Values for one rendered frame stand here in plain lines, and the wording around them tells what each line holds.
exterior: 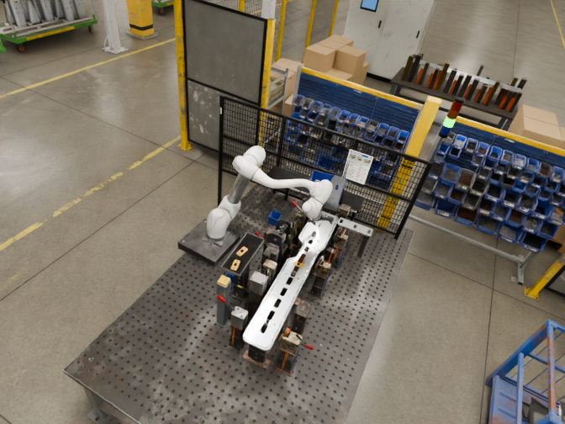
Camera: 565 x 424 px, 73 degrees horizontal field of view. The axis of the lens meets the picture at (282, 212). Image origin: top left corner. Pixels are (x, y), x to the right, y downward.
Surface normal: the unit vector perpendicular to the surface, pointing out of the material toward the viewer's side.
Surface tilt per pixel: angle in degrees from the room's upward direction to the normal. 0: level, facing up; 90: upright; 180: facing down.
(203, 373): 0
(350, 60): 90
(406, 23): 90
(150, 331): 0
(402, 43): 90
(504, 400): 0
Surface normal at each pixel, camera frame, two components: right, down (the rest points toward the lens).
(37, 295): 0.13, -0.75
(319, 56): -0.52, 0.51
